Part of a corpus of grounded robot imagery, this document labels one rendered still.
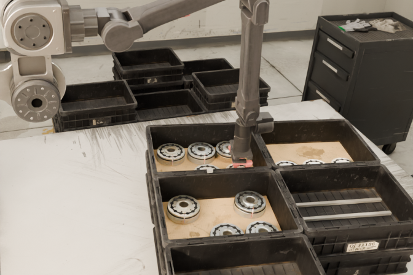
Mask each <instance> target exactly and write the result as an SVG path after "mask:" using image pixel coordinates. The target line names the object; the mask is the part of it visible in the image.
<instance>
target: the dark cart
mask: <svg viewBox="0 0 413 275"><path fill-rule="evenodd" d="M357 18H358V19H360V21H359V22H361V21H363V20H364V21H365V23H369V21H371V20H375V19H377V20H378V19H380V18H383V19H384V20H393V22H397V21H399V22H400V23H401V24H403V26H404V27H405V28H406V30H405V31H395V33H389V32H386V31H381V30H373V29H369V31H367V32H365V31H347V32H345V31H343V30H341V29H340V28H339V27H338V26H343V25H346V21H348V20H351V21H352V22H354V21H356V19H357ZM317 99H323V100H324V101H326V102H327V103H328V104H329V105H330V106H331V107H332V108H333V109H335V110H336V111H337V112H338V113H339V114H341V116H343V117H344V118H345V119H346V120H348V121H349V122H350V123H351V124H352V125H353V126H354V127H355V128H356V129H358V130H359V131H360V132H361V133H362V134H364V135H365V136H366V137H367V138H368V139H369V140H370V141H371V142H373V143H374V144H375V145H376V146H379V145H383V147H382V151H383V152H384V153H385V154H387V155H389V154H391V153H392V152H393V151H394V150H395V148H396V144H397V142H403V141H406V138H407V134H408V132H409V129H410V127H411V123H412V120H413V21H412V20H410V19H408V18H406V17H404V16H402V15H400V14H398V13H396V12H394V11H392V12H374V13H363V14H342V15H322V16H318V20H317V26H316V30H315V35H314V39H313V45H312V51H311V54H310V60H309V66H308V70H307V75H306V79H305V85H304V91H303V94H302V100H301V102H303V101H311V100H317Z"/></svg>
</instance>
